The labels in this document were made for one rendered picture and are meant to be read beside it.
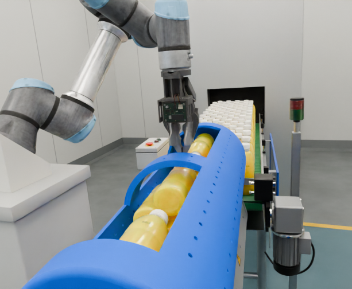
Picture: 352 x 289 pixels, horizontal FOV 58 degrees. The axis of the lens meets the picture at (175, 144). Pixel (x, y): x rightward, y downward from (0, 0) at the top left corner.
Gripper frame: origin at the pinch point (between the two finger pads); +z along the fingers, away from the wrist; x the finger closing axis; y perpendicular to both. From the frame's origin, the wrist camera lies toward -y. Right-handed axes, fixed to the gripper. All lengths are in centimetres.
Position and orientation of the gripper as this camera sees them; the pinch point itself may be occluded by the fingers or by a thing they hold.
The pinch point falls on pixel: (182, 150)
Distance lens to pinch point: 81.2
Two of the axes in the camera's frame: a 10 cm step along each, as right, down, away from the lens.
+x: 9.7, -0.1, -2.5
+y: -2.4, 2.5, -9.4
